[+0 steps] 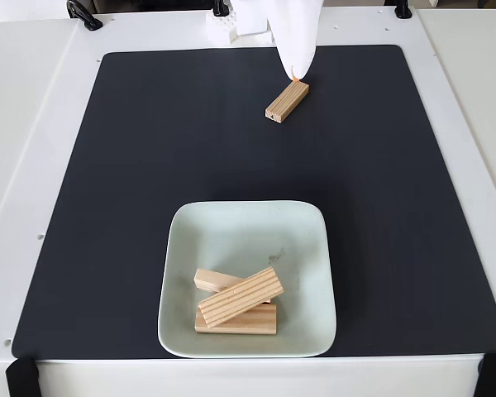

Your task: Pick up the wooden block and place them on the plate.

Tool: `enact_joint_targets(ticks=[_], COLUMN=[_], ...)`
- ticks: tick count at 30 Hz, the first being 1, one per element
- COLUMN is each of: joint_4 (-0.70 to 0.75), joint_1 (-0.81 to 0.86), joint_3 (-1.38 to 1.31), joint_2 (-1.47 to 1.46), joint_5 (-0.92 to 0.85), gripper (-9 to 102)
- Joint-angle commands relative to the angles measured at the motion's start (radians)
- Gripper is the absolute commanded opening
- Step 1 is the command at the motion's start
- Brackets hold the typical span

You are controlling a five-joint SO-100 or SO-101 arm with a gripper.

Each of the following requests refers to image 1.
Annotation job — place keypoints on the wooden block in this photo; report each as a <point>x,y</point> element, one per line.
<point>287,101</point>
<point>208,279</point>
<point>241,295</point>
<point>260,322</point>

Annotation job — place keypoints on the pale green square plate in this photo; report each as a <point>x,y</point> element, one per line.
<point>310,248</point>

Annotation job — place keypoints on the black base clamp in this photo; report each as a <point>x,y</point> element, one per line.
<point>221,7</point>

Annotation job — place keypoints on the black table clamp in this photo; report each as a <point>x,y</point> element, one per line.
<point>403,10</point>
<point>84,16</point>

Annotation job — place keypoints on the black rubber mat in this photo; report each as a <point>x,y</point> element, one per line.
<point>107,248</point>

